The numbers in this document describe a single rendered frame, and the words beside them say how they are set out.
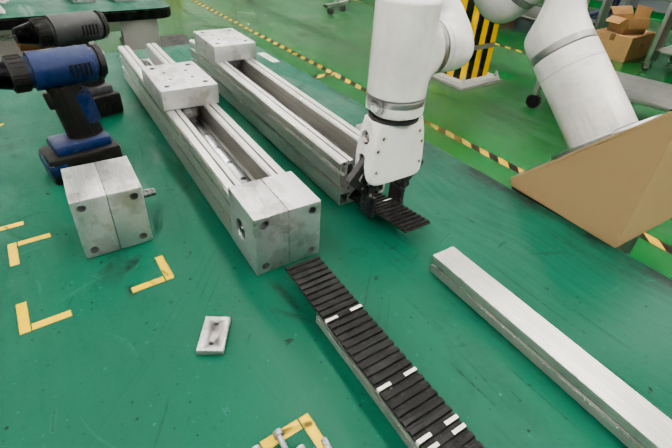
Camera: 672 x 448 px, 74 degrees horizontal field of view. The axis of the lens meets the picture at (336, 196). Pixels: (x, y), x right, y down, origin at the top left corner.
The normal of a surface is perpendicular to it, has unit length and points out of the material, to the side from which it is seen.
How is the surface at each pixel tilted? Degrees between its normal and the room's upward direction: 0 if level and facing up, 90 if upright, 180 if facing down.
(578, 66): 61
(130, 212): 90
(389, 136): 85
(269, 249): 90
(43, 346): 0
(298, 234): 90
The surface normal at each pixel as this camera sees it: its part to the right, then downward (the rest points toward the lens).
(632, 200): -0.85, 0.25
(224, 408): 0.05, -0.83
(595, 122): -0.52, 0.07
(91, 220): 0.53, 0.49
